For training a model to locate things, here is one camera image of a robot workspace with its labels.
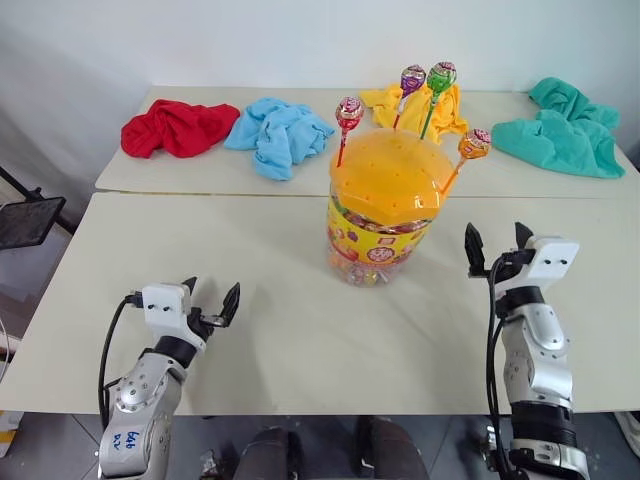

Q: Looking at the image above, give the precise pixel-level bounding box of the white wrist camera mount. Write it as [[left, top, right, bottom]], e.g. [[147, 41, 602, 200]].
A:
[[519, 235, 582, 292], [141, 281, 209, 352]]

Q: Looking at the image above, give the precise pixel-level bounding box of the green wrapped lollipop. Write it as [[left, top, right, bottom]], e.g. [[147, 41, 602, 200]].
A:
[[418, 60, 459, 141]]

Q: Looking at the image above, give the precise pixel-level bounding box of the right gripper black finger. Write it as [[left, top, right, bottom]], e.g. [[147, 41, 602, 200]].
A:
[[464, 221, 490, 280], [514, 221, 536, 252]]

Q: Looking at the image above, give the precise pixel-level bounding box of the red wrapped lollipop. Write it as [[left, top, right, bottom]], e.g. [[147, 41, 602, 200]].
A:
[[334, 96, 366, 168]]

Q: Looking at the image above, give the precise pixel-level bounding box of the black stand pole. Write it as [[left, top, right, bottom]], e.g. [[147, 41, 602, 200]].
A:
[[0, 164, 43, 202]]

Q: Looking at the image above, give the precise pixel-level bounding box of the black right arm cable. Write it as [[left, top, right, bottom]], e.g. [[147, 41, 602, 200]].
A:
[[485, 253, 519, 480]]

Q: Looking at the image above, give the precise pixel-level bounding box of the teal crumpled cloth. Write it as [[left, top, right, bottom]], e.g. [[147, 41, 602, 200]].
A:
[[490, 75, 628, 180]]

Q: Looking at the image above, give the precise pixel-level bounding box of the lollipop jar with orange lid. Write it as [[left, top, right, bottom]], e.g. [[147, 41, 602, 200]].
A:
[[326, 126, 455, 290]]

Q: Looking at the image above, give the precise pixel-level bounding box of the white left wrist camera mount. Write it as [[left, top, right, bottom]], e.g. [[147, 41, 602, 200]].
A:
[[141, 281, 209, 352]]

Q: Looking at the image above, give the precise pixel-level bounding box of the yellow crumpled cloth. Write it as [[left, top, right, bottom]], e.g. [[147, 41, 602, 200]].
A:
[[359, 83, 470, 145]]

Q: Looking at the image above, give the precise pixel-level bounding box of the light blue crumpled cloth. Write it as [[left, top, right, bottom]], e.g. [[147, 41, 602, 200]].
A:
[[222, 96, 337, 182]]

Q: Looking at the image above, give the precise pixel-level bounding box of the black tablet screen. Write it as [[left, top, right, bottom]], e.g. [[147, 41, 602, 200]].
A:
[[0, 196, 68, 251]]

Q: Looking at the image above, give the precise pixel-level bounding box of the orange wrapped lollipop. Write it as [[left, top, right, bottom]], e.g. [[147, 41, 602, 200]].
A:
[[438, 127, 494, 195]]

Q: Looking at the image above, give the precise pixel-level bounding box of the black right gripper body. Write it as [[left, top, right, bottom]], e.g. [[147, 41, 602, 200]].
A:
[[486, 248, 535, 290]]

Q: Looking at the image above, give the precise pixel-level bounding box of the purple wrapped lollipop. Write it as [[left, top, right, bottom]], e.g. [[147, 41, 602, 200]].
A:
[[393, 64, 428, 133]]

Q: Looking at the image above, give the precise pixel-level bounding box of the dark rounded shape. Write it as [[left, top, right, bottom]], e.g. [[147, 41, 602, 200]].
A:
[[353, 416, 432, 480], [233, 424, 303, 480]]

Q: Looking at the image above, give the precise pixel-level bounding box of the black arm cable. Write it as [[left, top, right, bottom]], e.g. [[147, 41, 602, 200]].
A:
[[485, 253, 519, 480], [97, 291, 145, 432]]

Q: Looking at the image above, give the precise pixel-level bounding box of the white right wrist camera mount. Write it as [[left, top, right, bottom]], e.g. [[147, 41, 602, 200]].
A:
[[519, 235, 582, 292]]

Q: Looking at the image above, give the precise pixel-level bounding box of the red crumpled cloth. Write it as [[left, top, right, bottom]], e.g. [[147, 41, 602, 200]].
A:
[[120, 97, 242, 161]]

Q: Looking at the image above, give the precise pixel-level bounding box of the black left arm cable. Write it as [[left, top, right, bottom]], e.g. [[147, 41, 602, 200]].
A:
[[97, 291, 145, 432]]

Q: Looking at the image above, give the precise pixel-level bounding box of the yellow floor object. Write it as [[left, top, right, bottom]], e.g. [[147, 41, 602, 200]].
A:
[[0, 410, 20, 460]]

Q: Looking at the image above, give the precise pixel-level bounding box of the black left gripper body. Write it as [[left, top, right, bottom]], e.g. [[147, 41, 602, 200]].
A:
[[187, 305, 225, 344]]

